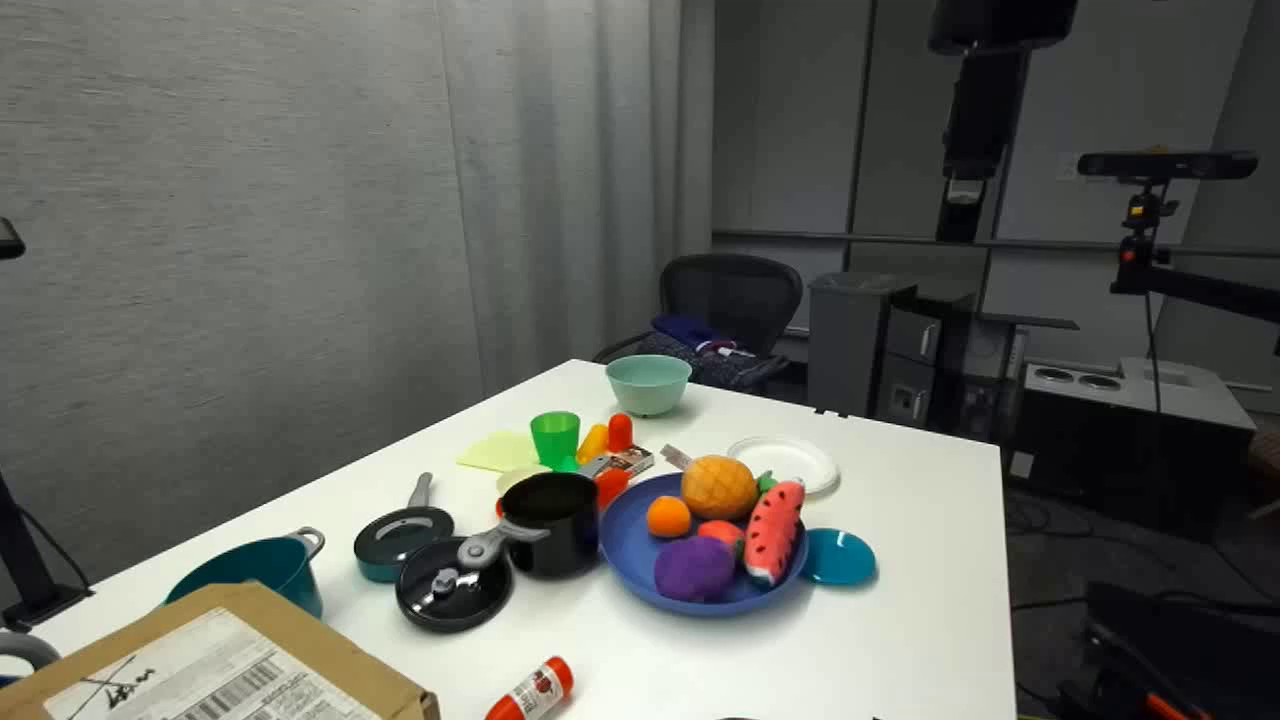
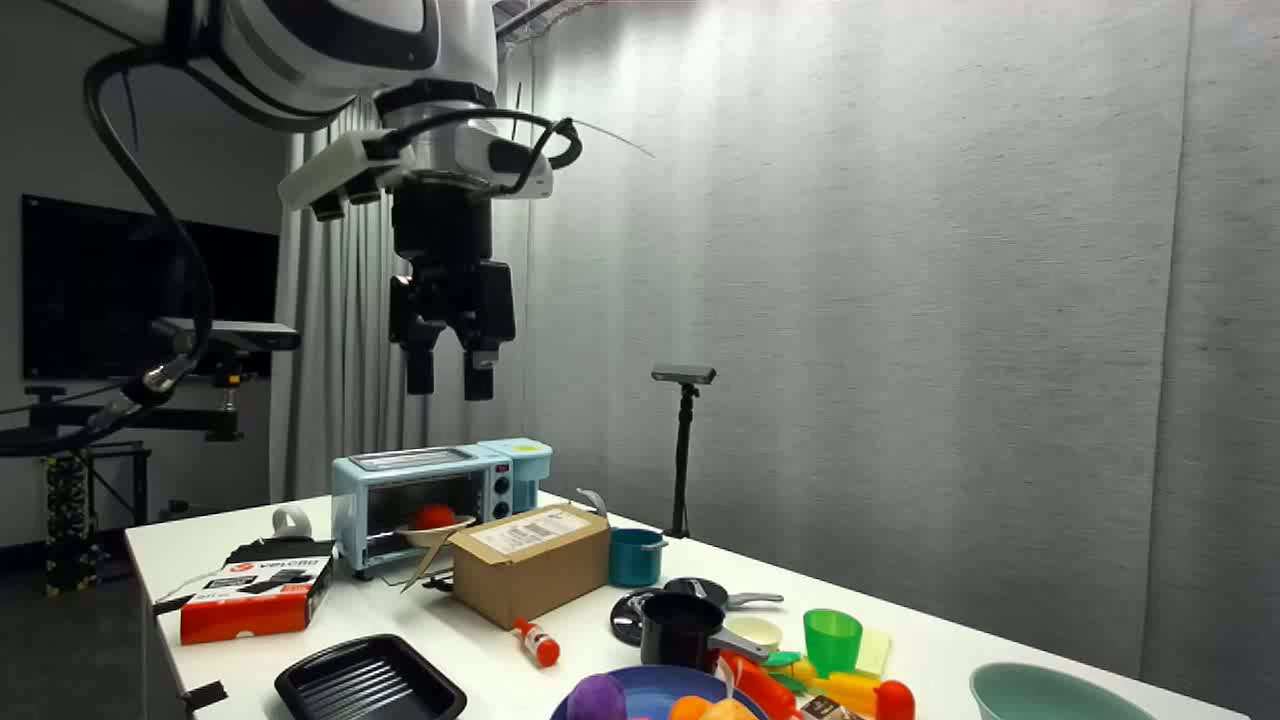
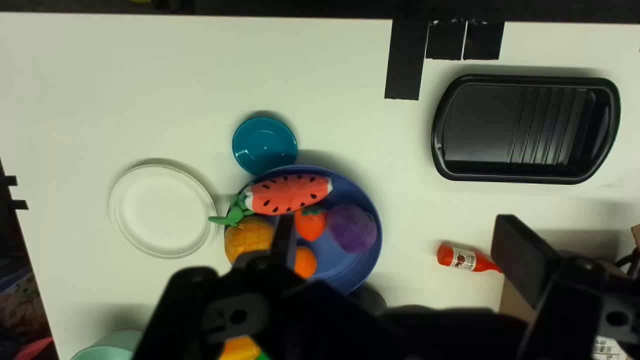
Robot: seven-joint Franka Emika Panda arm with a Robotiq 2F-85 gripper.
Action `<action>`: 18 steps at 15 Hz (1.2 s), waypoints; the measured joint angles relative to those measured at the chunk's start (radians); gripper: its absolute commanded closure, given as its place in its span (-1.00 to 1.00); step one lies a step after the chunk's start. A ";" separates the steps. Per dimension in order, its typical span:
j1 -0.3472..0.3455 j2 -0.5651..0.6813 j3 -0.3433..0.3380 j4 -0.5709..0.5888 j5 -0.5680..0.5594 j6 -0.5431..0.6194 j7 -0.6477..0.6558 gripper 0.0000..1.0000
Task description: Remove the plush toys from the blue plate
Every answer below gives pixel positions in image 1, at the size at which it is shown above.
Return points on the yellow pineapple plush toy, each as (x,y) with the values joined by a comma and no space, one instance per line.
(721,486)

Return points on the small orange plush toy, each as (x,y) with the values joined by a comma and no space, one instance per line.
(670,518)

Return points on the blue plate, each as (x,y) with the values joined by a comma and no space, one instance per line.
(630,546)

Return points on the purple plush toy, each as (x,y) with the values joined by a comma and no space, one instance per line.
(694,569)

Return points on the red watermelon slice plush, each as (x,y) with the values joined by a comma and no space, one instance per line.
(773,535)

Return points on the yellow translucent plate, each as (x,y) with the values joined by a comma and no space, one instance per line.
(495,453)

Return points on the small white plate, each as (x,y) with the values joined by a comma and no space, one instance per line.
(807,466)

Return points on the small teal plate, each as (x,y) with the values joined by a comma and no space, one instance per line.
(840,563)

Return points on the mint green bowl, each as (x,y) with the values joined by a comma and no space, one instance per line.
(651,386)

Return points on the purple blue cloth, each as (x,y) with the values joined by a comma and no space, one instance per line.
(694,334)

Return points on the red orange toy cylinder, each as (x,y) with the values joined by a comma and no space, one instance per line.
(619,434)

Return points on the yellow toy piece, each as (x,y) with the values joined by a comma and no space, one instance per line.
(592,443)

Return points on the black mesh office chair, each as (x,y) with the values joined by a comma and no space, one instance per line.
(731,295)

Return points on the green translucent cup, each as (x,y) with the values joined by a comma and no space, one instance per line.
(554,437)

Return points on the black pot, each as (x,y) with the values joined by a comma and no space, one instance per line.
(549,525)

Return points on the gray computer tower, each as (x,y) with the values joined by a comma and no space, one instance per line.
(854,340)

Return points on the black frying pan with lid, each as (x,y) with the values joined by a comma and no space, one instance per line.
(449,591)

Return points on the small dark teal pan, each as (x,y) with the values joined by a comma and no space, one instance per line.
(396,543)

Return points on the red white glue stick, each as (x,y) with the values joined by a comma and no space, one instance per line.
(534,694)

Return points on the teal pot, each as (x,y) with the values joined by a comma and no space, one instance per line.
(260,567)

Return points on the white box device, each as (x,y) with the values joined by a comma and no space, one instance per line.
(1133,391)

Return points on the cardboard box with label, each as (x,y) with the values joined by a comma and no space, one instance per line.
(200,662)

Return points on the black case with orange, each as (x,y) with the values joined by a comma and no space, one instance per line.
(1173,665)

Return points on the black camera bar on mount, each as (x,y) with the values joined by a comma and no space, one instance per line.
(1164,167)

